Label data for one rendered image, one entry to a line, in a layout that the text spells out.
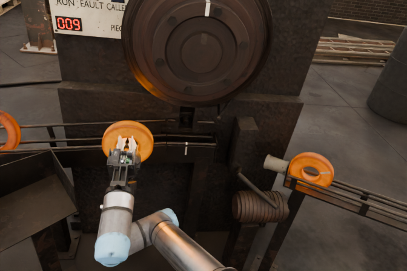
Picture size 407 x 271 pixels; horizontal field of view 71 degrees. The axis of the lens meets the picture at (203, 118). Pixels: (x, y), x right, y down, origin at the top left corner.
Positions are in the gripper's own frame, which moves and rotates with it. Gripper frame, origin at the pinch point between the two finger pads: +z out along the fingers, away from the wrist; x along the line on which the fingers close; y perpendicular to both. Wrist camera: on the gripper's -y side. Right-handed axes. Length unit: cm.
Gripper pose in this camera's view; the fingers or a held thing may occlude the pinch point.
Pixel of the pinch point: (128, 138)
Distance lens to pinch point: 91.0
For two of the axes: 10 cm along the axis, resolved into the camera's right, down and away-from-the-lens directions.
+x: -9.9, -0.3, -1.4
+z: -0.7, -7.6, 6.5
